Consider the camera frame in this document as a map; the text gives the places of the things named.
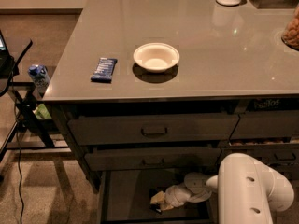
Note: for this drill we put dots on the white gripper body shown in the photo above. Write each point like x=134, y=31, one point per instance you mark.
x=171, y=196

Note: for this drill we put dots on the black chocolate rxbar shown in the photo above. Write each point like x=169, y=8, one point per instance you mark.
x=154, y=207

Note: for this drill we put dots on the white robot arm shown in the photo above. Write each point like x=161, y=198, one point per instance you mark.
x=248, y=191

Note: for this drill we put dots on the middle left drawer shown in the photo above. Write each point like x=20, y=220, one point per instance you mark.
x=151, y=158

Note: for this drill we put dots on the top left drawer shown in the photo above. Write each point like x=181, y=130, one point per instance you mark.
x=152, y=128

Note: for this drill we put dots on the middle right drawer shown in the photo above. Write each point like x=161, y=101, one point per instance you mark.
x=272, y=155

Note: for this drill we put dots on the blue rxbar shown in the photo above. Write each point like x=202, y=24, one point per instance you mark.
x=104, y=70

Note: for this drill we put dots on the white bowl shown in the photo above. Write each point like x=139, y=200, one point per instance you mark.
x=156, y=57

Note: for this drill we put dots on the green packet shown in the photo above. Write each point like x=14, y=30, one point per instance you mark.
x=42, y=112

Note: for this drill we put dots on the black side stand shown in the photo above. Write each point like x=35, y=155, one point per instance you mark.
x=25, y=97

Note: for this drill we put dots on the jar of nuts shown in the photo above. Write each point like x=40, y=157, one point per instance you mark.
x=290, y=36

